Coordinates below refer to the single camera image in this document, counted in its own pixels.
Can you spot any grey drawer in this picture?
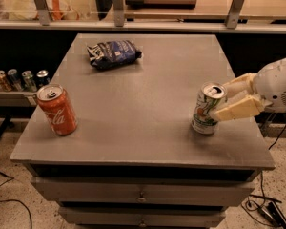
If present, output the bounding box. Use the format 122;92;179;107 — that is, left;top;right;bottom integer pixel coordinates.
59;207;225;228
31;177;254;207

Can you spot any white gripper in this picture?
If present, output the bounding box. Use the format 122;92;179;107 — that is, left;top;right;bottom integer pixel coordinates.
210;58;286;121

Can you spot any grey drawer cabinet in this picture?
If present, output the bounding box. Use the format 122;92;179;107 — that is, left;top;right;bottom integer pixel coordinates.
11;34;275;229

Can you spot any green silver can on shelf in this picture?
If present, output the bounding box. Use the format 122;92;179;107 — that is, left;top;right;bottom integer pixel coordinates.
22;71;37;92

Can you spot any blue silver can on shelf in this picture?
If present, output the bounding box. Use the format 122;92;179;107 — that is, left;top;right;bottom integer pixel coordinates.
8;69;23;92

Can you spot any orange white bag behind glass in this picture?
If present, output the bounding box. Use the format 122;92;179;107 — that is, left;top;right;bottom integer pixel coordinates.
34;0;79;25

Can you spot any lower grey drawer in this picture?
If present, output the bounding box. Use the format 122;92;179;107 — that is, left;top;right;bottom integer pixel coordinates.
59;207;225;228

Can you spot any upper grey drawer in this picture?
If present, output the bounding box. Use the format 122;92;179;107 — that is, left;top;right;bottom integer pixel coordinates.
31;177;254;207

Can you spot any orange can on shelf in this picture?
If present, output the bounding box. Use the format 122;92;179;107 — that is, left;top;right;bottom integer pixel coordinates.
0;70;12;92

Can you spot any black cable floor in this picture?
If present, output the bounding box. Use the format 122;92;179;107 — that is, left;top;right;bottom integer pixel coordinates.
241;117;286;227
0;117;33;229

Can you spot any black cable right floor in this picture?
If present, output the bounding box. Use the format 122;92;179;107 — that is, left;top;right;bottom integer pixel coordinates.
241;117;286;227

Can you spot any black cable left floor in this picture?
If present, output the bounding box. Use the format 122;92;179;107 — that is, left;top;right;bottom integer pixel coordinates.
0;117;33;229

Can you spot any red coke can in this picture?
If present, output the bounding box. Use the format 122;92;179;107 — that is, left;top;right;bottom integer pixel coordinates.
37;84;77;135

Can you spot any blue chip bag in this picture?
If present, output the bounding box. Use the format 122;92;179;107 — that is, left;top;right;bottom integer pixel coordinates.
87;40;142;71

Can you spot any black power strip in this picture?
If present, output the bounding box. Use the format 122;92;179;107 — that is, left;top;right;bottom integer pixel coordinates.
266;202;286;229

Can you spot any dark blue can on shelf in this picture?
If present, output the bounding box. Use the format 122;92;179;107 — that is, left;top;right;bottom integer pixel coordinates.
36;70;51;87

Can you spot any white green 7up can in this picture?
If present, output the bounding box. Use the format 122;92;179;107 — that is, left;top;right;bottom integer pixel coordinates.
192;82;227;135

